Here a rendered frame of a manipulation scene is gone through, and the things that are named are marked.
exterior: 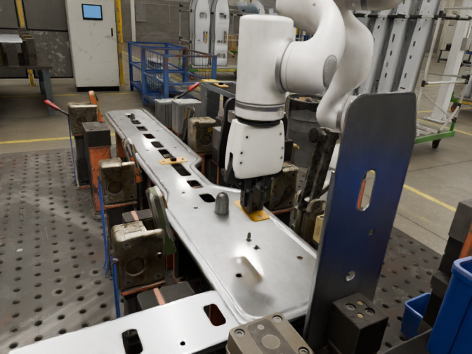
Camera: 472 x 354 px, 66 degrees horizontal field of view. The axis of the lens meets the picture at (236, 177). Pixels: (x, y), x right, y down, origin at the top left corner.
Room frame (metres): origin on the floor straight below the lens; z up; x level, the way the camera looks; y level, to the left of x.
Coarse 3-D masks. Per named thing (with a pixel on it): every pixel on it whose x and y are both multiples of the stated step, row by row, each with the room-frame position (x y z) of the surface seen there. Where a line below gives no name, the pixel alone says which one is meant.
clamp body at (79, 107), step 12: (72, 108) 1.40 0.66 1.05; (84, 108) 1.42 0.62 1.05; (96, 108) 1.44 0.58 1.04; (72, 120) 1.40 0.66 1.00; (84, 120) 1.42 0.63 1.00; (96, 120) 1.44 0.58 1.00; (72, 132) 1.39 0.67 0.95; (84, 144) 1.42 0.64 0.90; (72, 156) 1.43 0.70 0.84; (84, 156) 1.43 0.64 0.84; (84, 168) 1.41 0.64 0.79; (84, 180) 1.41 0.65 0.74
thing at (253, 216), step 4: (236, 204) 0.63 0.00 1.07; (252, 204) 0.62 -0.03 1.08; (240, 208) 0.61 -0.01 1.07; (252, 208) 0.61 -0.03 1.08; (256, 208) 0.61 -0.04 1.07; (244, 212) 0.60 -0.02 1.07; (252, 212) 0.60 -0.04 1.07; (256, 212) 0.60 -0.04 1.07; (260, 212) 0.60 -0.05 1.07; (264, 212) 0.60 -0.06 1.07; (248, 216) 0.59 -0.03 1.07; (252, 216) 0.58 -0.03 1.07; (256, 216) 0.59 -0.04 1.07; (264, 216) 0.59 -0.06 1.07; (268, 216) 0.59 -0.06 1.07; (252, 220) 0.57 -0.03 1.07; (256, 220) 0.57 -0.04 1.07; (260, 220) 0.58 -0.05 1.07
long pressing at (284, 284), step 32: (128, 128) 1.34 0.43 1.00; (160, 128) 1.37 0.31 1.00; (192, 160) 1.04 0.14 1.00; (192, 192) 0.81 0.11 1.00; (192, 224) 0.66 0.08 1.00; (224, 224) 0.67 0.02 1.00; (256, 224) 0.68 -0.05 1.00; (192, 256) 0.56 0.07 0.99; (224, 256) 0.55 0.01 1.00; (256, 256) 0.56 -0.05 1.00; (288, 256) 0.57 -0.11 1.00; (224, 288) 0.47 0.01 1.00; (256, 288) 0.47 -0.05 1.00; (288, 288) 0.48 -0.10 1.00; (288, 320) 0.41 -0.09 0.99
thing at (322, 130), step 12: (312, 132) 0.68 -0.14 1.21; (324, 132) 0.69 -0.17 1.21; (336, 132) 0.68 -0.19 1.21; (324, 144) 0.68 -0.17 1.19; (312, 156) 0.70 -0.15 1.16; (324, 156) 0.67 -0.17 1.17; (312, 168) 0.69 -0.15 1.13; (324, 168) 0.67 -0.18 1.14; (312, 180) 0.69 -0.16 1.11; (324, 180) 0.68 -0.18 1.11; (312, 192) 0.67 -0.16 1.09; (300, 204) 0.69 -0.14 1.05
